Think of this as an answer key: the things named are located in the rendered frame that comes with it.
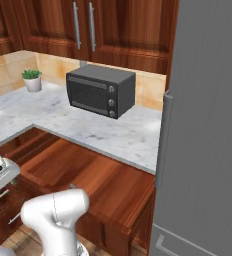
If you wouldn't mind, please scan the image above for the long grey fridge handle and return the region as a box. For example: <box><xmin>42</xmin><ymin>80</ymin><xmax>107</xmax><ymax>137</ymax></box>
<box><xmin>154</xmin><ymin>91</ymin><xmax>174</xmax><ymax>190</ymax></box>

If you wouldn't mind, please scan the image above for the open wooden drawer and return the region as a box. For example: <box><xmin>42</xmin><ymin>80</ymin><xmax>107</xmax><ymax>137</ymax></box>
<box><xmin>19</xmin><ymin>137</ymin><xmax>156</xmax><ymax>256</ymax></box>

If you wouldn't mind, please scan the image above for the wooden lower cupboard run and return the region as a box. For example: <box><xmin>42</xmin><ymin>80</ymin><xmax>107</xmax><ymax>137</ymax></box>
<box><xmin>0</xmin><ymin>127</ymin><xmax>60</xmax><ymax>248</ymax></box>

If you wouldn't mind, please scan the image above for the short grey fridge handle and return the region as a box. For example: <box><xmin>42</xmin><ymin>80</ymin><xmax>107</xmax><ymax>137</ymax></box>
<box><xmin>155</xmin><ymin>234</ymin><xmax>219</xmax><ymax>256</ymax></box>

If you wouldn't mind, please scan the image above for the dark grey toaster oven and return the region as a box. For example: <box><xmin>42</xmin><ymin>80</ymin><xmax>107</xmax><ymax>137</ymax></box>
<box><xmin>65</xmin><ymin>63</ymin><xmax>137</xmax><ymax>120</ymax></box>

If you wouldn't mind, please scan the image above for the grey cupboard handle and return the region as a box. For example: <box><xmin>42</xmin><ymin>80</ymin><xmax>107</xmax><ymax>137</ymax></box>
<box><xmin>72</xmin><ymin>1</ymin><xmax>82</xmax><ymax>51</ymax></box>
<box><xmin>88</xmin><ymin>1</ymin><xmax>97</xmax><ymax>53</ymax></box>

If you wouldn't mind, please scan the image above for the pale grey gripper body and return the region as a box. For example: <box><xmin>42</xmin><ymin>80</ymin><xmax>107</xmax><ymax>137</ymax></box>
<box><xmin>0</xmin><ymin>158</ymin><xmax>22</xmax><ymax>201</ymax></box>

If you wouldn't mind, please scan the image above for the grey fridge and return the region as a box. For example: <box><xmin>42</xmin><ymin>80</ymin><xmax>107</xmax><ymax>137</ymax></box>
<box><xmin>149</xmin><ymin>0</ymin><xmax>232</xmax><ymax>256</ymax></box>

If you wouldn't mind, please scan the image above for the wooden upper cupboard door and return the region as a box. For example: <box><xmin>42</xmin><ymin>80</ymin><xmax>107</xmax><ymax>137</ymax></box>
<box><xmin>85</xmin><ymin>0</ymin><xmax>181</xmax><ymax>76</ymax></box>
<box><xmin>13</xmin><ymin>0</ymin><xmax>89</xmax><ymax>63</ymax></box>
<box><xmin>0</xmin><ymin>0</ymin><xmax>24</xmax><ymax>60</ymax></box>

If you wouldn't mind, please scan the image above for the green plant in white pot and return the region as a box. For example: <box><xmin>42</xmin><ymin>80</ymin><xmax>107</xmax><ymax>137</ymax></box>
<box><xmin>21</xmin><ymin>68</ymin><xmax>43</xmax><ymax>94</ymax></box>

